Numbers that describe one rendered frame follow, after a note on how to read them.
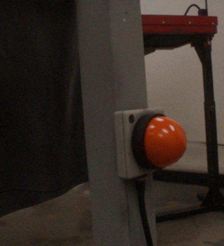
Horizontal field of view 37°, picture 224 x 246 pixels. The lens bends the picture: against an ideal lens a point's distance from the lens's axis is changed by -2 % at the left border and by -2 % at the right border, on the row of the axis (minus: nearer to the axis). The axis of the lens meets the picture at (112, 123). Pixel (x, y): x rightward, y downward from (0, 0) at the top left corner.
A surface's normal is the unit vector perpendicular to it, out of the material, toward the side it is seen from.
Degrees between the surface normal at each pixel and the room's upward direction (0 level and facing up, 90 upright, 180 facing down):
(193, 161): 90
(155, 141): 81
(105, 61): 90
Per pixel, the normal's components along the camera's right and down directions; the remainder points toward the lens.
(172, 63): -0.68, 0.09
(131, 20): 0.73, -0.02
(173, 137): 0.29, -0.14
